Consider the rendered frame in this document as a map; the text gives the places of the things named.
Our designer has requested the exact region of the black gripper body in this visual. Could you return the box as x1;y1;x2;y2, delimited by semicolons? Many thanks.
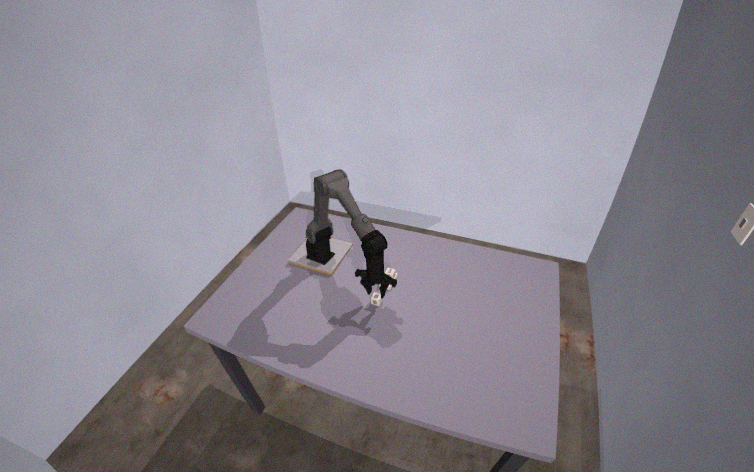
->
355;268;397;287

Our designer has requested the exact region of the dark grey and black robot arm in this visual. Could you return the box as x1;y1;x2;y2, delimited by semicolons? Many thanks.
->
306;169;388;272

